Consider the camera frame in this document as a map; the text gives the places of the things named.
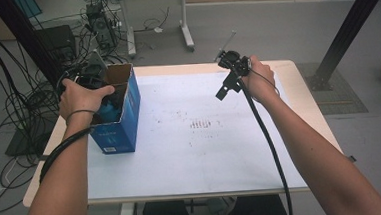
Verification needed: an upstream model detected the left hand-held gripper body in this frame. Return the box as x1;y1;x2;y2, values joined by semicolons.
54;51;110;94

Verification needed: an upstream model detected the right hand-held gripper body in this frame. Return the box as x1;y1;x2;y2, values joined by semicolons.
212;30;253;80

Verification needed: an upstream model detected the blue bottle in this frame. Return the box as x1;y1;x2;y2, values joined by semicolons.
96;99;123;124

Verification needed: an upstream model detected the blue cardboard box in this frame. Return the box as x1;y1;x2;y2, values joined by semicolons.
85;63;145;157

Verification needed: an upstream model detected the person's left hand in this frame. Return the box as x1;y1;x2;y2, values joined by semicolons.
57;75;118;121

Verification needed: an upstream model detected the person's right hand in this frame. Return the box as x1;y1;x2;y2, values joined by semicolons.
239;53;281;107

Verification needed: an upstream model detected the black wrist band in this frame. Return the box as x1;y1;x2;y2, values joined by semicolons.
63;107;97;127

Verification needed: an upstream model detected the black box device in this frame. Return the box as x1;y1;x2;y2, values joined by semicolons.
35;23;78;65

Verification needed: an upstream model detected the computer tower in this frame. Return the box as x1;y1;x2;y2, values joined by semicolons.
85;1;120;51

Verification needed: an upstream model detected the white standing desk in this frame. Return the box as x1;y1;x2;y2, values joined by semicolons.
98;0;224;60

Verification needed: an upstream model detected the white paper sheet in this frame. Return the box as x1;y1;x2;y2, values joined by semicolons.
80;65;309;202

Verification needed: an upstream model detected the grey floor mat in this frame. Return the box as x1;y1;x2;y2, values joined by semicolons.
295;59;369;118

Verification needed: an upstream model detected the person's right leg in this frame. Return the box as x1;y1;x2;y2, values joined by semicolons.
223;193;290;215

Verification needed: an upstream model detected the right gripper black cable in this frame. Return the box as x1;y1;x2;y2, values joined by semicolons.
236;75;294;215

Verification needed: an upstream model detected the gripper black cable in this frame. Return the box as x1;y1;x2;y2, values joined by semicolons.
236;75;294;215
35;126;98;185

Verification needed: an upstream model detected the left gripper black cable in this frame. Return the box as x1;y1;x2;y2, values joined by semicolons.
35;126;98;185

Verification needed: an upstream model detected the black metal stand post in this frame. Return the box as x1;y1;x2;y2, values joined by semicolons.
302;0;381;93
0;0;65;92

